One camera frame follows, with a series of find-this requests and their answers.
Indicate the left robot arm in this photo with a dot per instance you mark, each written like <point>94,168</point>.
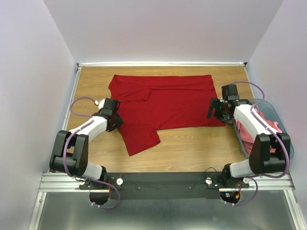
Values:
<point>70,150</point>

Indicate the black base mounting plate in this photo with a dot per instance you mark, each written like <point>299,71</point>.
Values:
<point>173,185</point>

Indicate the translucent blue laundry basket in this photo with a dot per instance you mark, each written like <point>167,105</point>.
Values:
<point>268,113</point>

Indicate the pink t-shirt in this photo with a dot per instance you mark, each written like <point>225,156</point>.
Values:
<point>252,121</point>

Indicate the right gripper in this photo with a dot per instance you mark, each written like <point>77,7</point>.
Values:
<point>215,103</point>

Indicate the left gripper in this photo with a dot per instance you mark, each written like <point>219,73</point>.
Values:
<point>119,122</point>

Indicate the dark red t-shirt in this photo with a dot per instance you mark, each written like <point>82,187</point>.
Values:
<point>152,103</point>

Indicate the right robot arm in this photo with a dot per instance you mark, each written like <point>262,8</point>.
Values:
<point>270,154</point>

